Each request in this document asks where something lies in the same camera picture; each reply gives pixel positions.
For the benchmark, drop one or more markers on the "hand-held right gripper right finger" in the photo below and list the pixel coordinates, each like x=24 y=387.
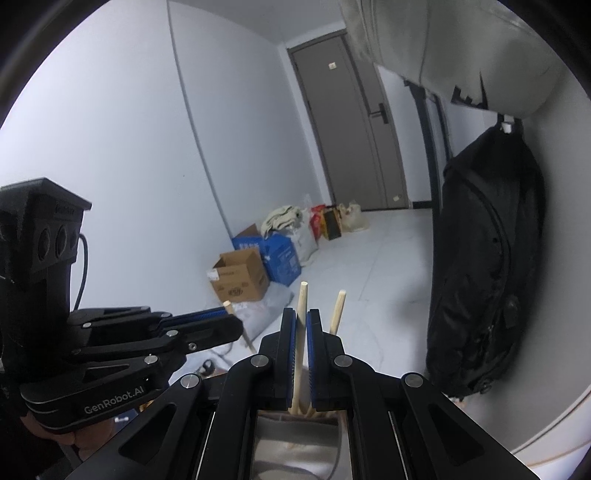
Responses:
x=313 y=360

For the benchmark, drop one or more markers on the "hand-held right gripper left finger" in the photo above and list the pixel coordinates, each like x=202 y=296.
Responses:
x=290 y=350

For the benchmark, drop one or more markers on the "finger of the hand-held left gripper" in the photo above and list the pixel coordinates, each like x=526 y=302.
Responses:
x=212 y=334
x=203 y=316

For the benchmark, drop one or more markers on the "white translucent utensil holder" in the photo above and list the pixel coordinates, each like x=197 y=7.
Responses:
x=295 y=452

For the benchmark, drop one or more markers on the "person's left hand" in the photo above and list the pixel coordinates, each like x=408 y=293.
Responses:
x=87 y=438

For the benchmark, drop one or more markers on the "brown cardboard box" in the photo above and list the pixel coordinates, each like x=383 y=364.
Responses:
x=242 y=277

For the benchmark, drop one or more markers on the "blue cardboard box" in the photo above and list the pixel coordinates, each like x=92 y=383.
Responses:
x=281 y=258

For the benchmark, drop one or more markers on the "white woven sack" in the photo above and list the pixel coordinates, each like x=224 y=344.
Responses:
x=304 y=247

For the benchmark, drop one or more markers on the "beige crumpled cloth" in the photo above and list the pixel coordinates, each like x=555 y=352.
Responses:
x=281 y=218

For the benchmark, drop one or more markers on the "red snack bag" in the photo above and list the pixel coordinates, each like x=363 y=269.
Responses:
x=318 y=224

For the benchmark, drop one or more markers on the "yellow black box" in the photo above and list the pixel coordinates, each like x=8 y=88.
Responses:
x=331 y=226

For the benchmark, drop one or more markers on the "beige plastic bag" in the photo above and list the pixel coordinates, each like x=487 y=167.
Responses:
x=353 y=219

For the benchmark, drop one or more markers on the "black hanging backpack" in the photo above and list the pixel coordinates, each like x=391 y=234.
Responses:
x=485 y=258

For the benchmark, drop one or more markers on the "grey door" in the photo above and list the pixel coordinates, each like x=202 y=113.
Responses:
x=351 y=138

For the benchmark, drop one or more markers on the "grey hanging bag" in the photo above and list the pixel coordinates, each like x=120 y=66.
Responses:
x=461 y=46

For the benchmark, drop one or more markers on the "dark metal frame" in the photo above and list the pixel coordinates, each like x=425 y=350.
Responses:
x=434 y=152

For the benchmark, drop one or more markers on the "white wall hook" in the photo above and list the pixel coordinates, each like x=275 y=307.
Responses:
x=506 y=125

